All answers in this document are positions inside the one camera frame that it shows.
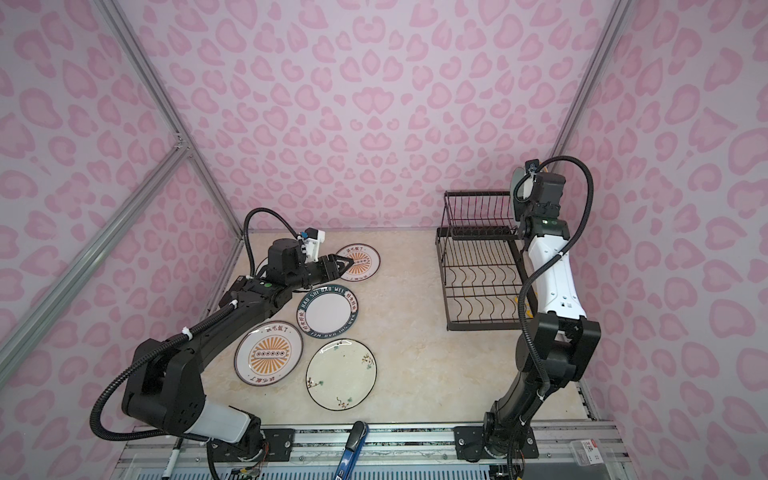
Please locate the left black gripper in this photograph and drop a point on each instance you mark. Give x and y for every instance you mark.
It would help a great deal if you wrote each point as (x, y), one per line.
(334, 269)

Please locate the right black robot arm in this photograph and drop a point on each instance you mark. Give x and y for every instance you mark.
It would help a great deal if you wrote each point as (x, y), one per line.
(557, 340)

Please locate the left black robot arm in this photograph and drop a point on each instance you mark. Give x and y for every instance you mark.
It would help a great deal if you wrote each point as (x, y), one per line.
(163, 385)

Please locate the small orange sunburst plate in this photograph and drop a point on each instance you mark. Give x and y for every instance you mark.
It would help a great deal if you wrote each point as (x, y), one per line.
(367, 261)

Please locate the green rim lettered plate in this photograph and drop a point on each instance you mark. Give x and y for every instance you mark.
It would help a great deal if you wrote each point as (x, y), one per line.
(327, 311)

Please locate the large orange sunburst plate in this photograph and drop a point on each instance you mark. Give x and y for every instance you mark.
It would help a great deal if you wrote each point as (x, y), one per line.
(268, 354)

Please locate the cream floral branch plate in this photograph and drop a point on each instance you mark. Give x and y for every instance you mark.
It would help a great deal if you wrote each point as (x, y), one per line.
(341, 375)

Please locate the black marker pen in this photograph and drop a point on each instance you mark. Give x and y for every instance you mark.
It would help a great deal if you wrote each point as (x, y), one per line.
(172, 460)

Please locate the white label with red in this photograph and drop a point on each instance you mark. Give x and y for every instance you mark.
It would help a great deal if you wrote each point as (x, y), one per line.
(586, 452)

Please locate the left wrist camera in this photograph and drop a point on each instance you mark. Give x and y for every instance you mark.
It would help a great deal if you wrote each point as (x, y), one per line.
(311, 240)

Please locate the black wire dish rack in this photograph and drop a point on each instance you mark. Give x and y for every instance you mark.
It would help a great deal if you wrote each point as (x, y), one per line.
(480, 261)

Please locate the blue handled tool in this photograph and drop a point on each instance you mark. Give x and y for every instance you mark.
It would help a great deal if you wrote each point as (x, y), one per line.
(352, 449)

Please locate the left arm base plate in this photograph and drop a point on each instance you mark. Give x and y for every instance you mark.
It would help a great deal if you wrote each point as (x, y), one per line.
(279, 444)

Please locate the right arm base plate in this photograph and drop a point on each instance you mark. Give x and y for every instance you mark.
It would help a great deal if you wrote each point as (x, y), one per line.
(471, 445)

